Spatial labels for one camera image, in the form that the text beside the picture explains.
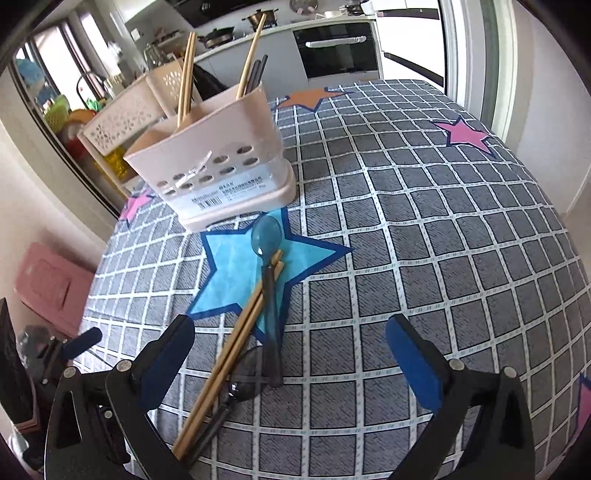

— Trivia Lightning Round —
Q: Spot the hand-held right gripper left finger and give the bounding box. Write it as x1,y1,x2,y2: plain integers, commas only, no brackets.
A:
45,315,196,463

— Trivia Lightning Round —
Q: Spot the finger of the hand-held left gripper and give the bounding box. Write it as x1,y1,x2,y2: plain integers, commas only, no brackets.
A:
60,327,103,363
25,337,70,386

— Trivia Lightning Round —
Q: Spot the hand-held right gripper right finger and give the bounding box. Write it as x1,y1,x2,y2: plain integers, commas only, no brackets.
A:
385,314,537,463

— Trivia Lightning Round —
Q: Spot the beige plastic utensil holder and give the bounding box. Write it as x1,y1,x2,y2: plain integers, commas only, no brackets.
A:
122,83,296,233

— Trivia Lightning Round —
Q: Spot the patterned bamboo chopstick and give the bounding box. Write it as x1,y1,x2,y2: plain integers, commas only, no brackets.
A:
235,14,267,100

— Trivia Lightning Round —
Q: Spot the pink plastic stool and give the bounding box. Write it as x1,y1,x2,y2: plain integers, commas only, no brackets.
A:
14,242,95,339

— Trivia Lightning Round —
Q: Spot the grey checked star tablecloth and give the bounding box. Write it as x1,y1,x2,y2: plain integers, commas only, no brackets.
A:
81,78,591,480

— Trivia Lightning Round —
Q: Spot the yellow oil bottle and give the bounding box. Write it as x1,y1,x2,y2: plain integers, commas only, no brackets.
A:
104,143,133,182

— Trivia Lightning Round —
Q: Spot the beige perforated storage cart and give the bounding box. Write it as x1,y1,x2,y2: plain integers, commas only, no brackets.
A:
76,58,199,195

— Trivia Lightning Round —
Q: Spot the green plastic basket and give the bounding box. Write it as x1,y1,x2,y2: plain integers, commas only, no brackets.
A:
44,92,71,130

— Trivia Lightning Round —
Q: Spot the black kitchen faucet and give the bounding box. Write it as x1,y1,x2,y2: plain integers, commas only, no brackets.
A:
76,71,109,100

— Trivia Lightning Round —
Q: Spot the blue hanging cloth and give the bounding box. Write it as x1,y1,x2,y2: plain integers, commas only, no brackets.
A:
16,60,51,100

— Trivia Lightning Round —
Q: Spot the black bag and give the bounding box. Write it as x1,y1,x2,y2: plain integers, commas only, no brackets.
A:
191,62,229,104

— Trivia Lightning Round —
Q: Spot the glass kettle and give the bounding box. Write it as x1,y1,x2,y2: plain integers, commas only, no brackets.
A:
143,41,168,68

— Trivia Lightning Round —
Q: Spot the black built-in oven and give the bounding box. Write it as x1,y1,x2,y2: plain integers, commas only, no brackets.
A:
292,21,382,84

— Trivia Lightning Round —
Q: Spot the white refrigerator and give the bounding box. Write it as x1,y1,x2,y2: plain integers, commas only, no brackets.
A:
369,0,446,88

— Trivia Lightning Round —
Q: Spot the grey lower kitchen cabinet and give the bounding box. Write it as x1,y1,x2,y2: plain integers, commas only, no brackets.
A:
194,25,308,100

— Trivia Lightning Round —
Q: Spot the black wok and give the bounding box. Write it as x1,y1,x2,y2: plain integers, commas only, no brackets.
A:
198,28,236,49

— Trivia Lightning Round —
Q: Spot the stainless steel pot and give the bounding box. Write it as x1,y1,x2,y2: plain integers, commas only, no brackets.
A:
242,7,280,29

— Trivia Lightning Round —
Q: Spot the black range hood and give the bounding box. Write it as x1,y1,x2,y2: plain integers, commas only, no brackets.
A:
173,0,278,28

